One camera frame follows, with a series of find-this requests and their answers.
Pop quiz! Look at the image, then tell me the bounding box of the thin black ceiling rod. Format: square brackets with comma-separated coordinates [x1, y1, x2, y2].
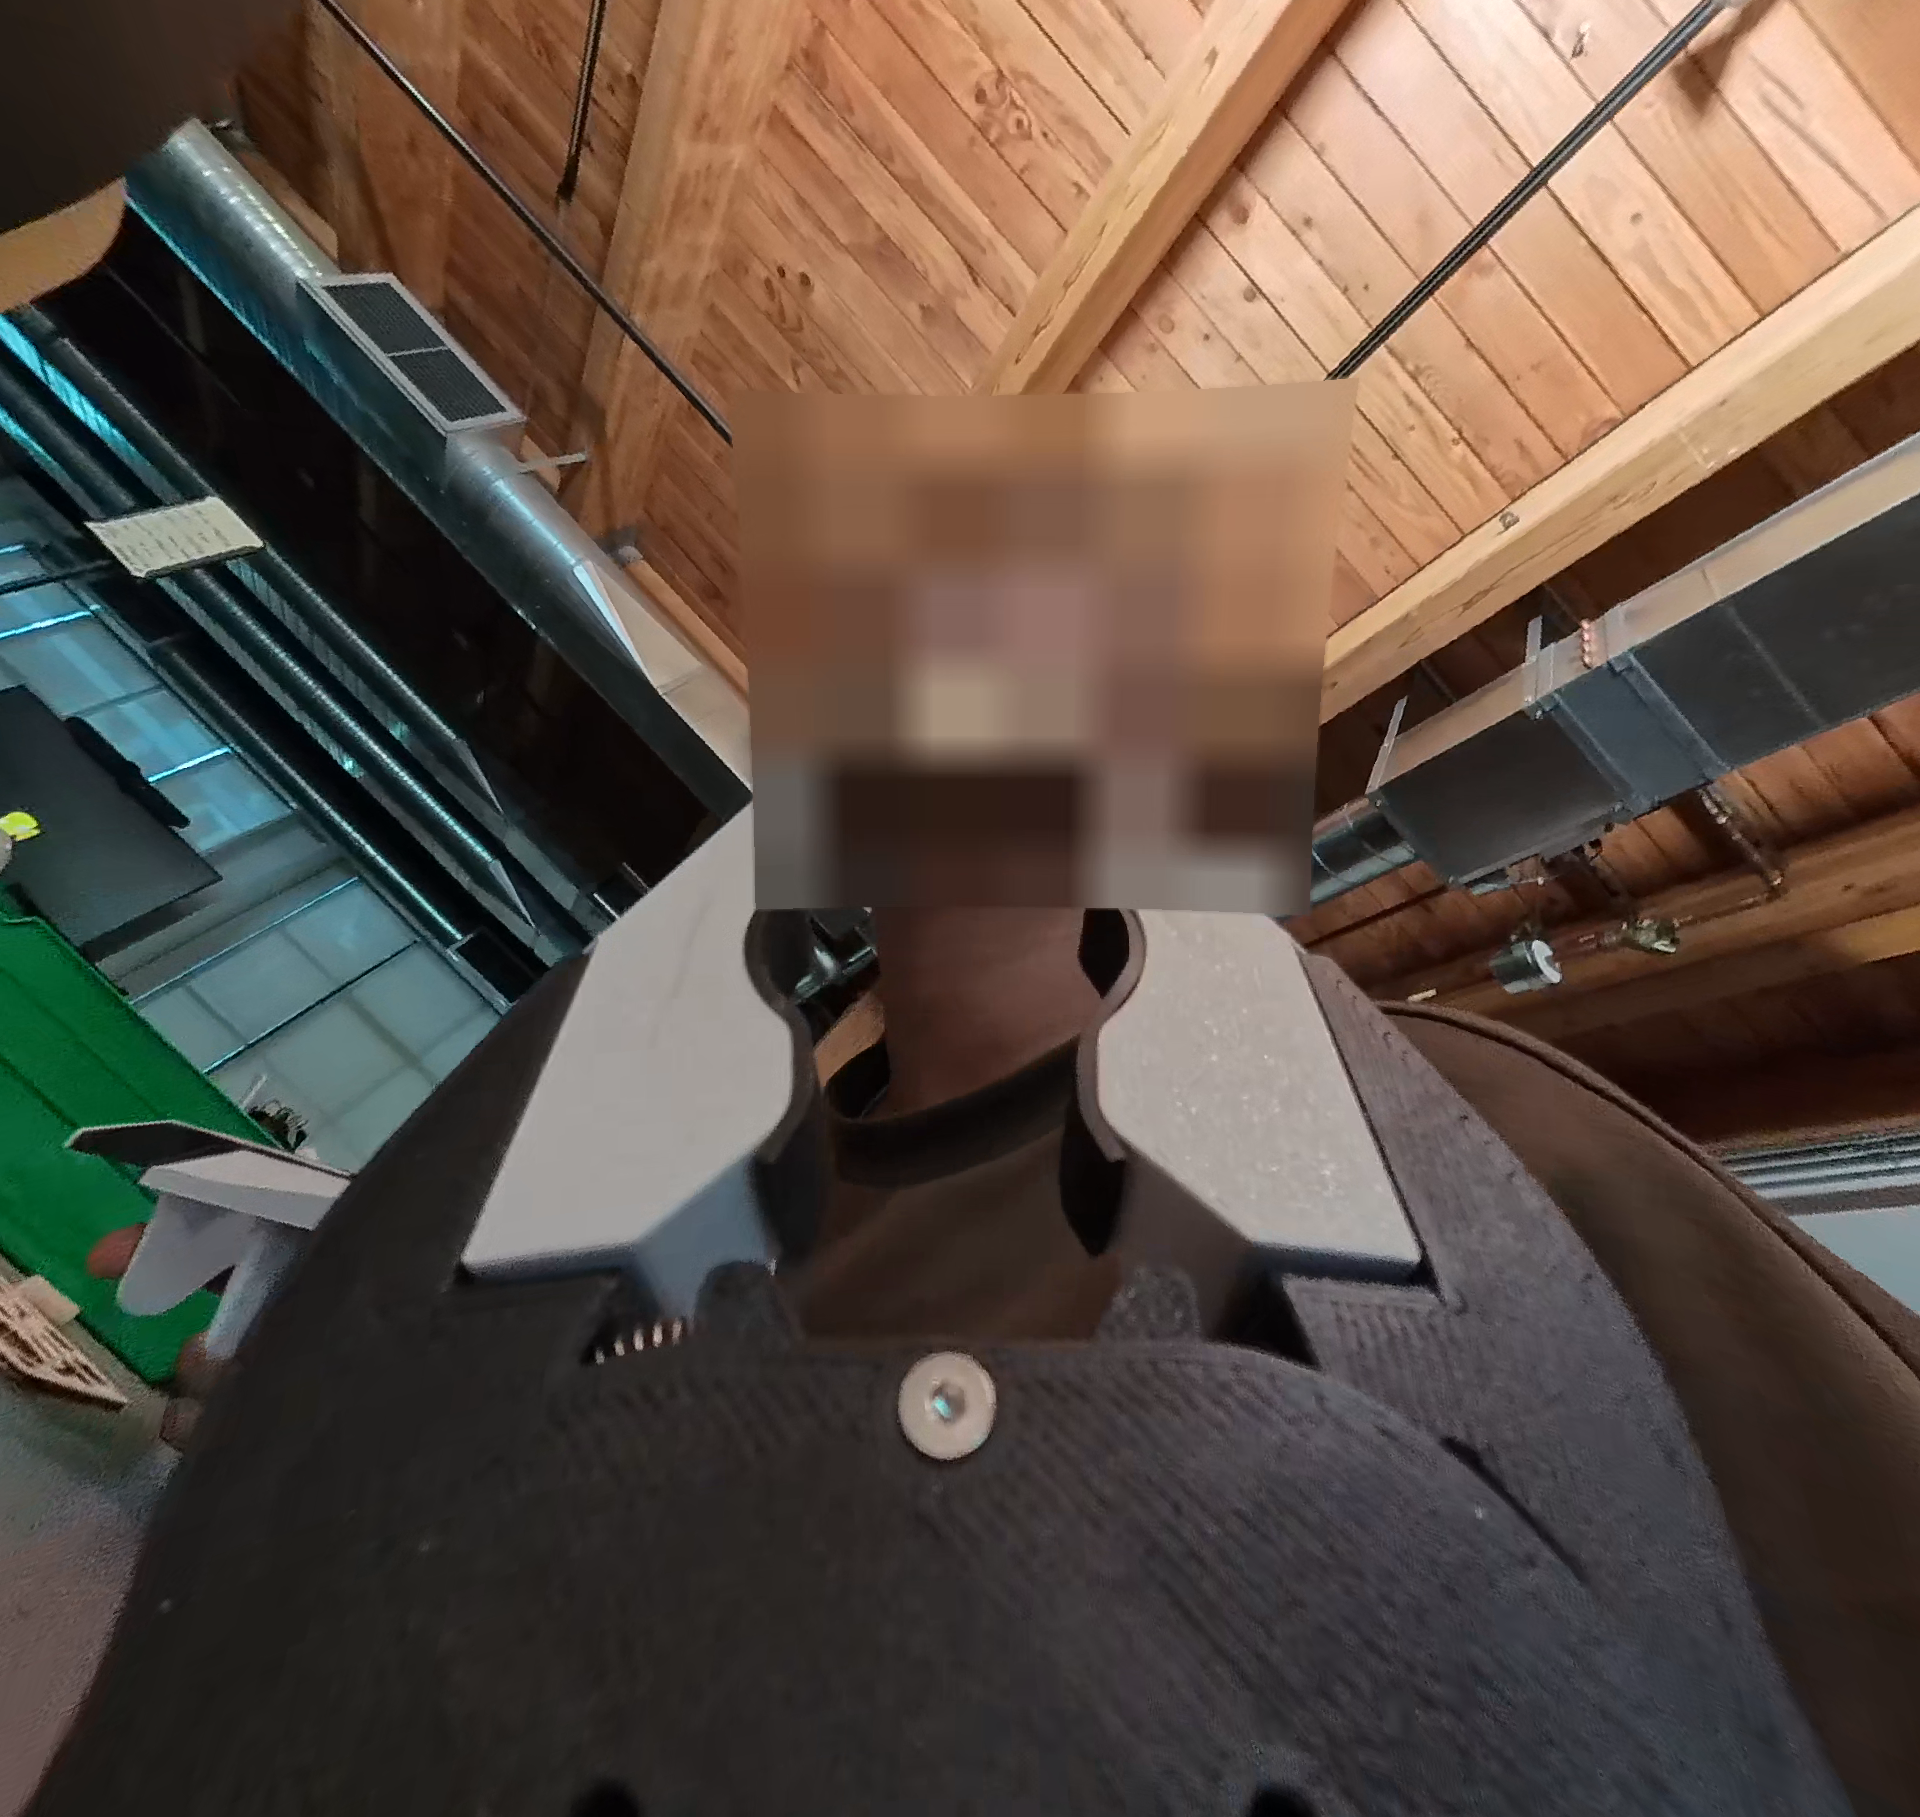
[306, 0, 739, 446]

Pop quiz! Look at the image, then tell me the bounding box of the dark rounded object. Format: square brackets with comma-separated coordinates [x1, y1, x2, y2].
[0, 0, 313, 316]

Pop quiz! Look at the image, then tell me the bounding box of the rectangular metal air duct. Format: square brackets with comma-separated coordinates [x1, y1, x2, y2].
[1308, 435, 1920, 901]

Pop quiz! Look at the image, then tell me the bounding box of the round silver air duct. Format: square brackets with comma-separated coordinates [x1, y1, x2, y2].
[126, 123, 670, 686]

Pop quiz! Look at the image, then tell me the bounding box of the duct vent grille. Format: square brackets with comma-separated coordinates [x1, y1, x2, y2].
[297, 272, 528, 432]

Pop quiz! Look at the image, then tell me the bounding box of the ceiling pipe valve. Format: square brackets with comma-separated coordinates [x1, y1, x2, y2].
[1485, 909, 1686, 997]

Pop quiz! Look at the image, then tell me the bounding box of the hanging paper sign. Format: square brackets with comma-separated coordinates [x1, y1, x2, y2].
[82, 496, 267, 583]

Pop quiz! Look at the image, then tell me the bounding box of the black ceiling light rail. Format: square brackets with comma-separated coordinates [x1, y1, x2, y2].
[1326, 0, 1724, 383]

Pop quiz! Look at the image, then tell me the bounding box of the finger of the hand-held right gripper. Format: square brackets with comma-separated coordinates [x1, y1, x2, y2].
[116, 1157, 357, 1318]
[67, 1119, 357, 1200]

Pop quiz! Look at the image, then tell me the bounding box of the green backdrop panel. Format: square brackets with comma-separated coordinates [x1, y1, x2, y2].
[0, 898, 285, 1386]

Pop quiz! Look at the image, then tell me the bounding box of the wooden puzzle sheet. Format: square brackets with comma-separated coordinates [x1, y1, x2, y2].
[0, 1276, 135, 1410]

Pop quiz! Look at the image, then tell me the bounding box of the black wall screen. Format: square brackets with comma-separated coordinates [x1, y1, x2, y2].
[0, 688, 225, 949]

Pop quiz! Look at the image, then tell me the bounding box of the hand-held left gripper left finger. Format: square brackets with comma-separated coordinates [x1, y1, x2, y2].
[457, 809, 829, 1324]

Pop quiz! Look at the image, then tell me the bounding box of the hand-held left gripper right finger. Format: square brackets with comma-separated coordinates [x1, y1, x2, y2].
[1062, 910, 1429, 1330]

